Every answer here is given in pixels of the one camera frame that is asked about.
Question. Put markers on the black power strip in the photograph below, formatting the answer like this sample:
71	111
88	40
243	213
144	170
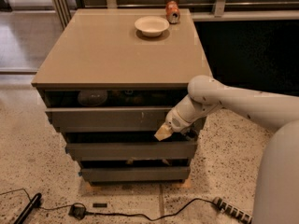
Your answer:
232	211

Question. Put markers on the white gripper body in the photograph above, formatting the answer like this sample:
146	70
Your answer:
177	122

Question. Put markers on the grey drawer cabinet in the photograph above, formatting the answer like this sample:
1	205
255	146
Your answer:
100	49

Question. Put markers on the small black floor object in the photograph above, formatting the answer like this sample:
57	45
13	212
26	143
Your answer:
99	205

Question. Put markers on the white bowl in drawer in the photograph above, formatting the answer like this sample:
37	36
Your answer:
92	97

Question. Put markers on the black rod on floor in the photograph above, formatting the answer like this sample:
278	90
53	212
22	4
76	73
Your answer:
35	202

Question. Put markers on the white bowl on cabinet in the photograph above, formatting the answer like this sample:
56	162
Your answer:
151	26

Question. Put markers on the orange soda can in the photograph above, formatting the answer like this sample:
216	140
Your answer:
172	12

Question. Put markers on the grey top drawer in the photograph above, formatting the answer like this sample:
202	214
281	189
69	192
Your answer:
67	115

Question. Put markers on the grey drawer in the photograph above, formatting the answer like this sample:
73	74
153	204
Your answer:
131	151
135	174
67	115

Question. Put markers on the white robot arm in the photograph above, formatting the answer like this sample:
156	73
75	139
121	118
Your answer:
251	142

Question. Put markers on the grey bottom drawer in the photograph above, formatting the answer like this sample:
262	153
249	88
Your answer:
135	174

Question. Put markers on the grey middle drawer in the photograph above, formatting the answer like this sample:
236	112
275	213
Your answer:
131	151

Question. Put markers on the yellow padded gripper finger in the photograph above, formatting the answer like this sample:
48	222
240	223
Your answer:
163	132

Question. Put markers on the green snack bag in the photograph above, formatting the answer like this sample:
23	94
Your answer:
126	98

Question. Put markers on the black power adapter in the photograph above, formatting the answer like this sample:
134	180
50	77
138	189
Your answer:
77	210

